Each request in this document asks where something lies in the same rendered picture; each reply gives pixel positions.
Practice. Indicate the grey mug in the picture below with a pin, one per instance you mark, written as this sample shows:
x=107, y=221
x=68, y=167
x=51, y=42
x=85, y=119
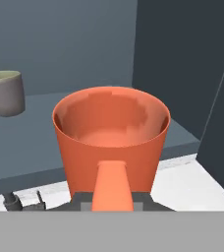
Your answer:
x=7, y=95

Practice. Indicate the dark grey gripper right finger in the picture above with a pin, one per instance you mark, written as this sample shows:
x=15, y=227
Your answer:
x=143, y=201

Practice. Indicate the dark blue-grey open cabinet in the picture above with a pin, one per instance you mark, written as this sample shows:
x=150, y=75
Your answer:
x=68, y=42

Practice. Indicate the dark blue-grey cabinet door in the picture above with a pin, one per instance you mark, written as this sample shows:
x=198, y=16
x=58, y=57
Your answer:
x=222, y=141

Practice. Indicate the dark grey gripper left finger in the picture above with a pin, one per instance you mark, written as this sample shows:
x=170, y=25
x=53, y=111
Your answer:
x=81, y=201

